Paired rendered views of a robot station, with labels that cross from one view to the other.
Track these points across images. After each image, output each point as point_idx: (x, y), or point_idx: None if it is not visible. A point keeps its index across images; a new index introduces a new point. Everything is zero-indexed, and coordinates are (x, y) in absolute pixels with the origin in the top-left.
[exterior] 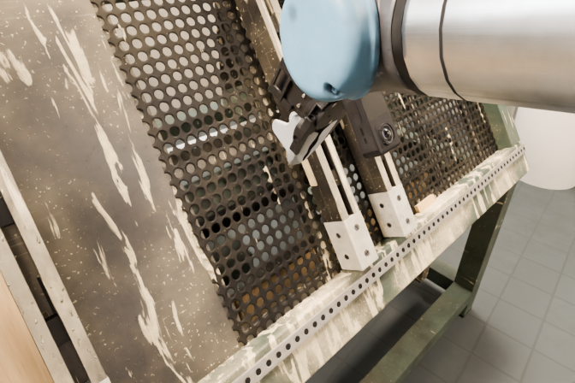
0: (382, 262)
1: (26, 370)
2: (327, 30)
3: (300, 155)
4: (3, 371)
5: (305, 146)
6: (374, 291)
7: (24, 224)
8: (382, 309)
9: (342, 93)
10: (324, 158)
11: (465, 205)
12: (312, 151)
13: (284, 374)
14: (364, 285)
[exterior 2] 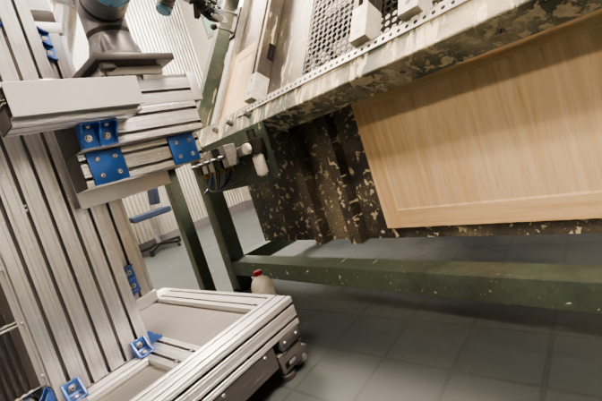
0: (373, 40)
1: None
2: None
3: None
4: None
5: None
6: (359, 62)
7: (264, 24)
8: (358, 76)
9: None
10: None
11: None
12: None
13: (295, 95)
14: (351, 56)
